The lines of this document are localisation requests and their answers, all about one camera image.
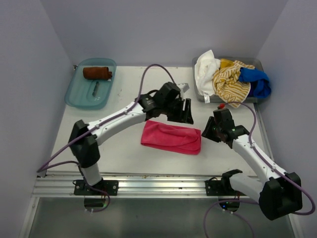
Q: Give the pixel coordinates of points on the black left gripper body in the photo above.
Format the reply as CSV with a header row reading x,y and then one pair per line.
x,y
174,111

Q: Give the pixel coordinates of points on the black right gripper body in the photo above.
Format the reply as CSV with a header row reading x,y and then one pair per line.
x,y
212,130

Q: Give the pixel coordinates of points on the pink towel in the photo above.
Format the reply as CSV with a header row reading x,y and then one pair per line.
x,y
178,139

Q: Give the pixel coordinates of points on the teal translucent plastic bin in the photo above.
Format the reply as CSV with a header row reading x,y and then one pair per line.
x,y
90,94

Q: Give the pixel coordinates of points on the brown microfiber towel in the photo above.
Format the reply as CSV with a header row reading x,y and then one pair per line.
x,y
97,73

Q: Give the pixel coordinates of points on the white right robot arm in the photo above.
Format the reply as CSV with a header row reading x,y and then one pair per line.
x,y
275,190

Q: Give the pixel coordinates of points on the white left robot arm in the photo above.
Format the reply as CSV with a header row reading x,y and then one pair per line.
x,y
86,138

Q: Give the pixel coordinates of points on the yellow striped towel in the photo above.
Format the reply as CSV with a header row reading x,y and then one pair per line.
x,y
226,82

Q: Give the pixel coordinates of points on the white towel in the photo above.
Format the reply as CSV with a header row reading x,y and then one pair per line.
x,y
204,69

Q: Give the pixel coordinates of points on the blue towel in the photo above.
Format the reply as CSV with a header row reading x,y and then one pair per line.
x,y
258,81

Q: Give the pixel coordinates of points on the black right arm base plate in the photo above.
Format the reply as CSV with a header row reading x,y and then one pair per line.
x,y
216,188

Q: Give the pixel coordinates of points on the aluminium mounting rail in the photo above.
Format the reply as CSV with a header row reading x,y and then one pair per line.
x,y
128,186

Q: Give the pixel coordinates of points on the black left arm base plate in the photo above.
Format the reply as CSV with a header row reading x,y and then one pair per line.
x,y
108,186

